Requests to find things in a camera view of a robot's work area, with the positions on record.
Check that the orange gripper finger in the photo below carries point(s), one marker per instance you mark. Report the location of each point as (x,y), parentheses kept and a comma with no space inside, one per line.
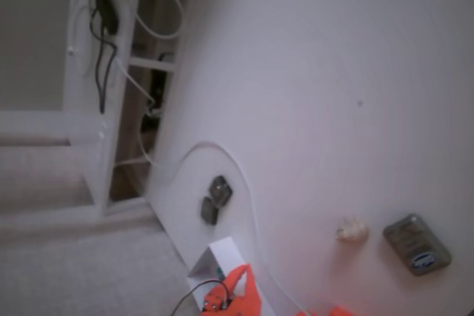
(252,286)
(230,277)

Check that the white metal frame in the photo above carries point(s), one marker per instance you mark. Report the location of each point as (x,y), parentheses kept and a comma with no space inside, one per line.
(79,72)

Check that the white cardboard bin box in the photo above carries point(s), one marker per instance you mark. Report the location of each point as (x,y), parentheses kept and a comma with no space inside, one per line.
(222,253)

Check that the grey metal tin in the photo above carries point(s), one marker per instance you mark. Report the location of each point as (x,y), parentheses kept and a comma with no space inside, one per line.
(414,243)

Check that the small clear black case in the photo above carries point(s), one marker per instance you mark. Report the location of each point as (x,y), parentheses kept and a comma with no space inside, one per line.
(209,211)
(221,190)

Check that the beige bear figurine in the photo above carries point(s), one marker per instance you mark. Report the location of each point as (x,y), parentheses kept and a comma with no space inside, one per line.
(352,231)

